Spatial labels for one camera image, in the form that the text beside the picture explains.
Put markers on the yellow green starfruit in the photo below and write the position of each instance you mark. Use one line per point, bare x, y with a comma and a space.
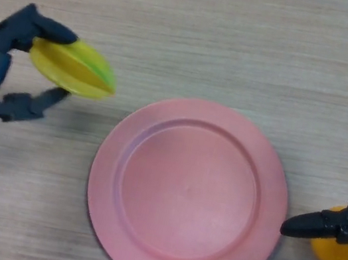
77, 69

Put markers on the pink round plate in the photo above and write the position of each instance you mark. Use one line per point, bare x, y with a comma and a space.
189, 193

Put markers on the orange round fruit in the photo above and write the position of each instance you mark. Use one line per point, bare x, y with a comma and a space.
337, 258

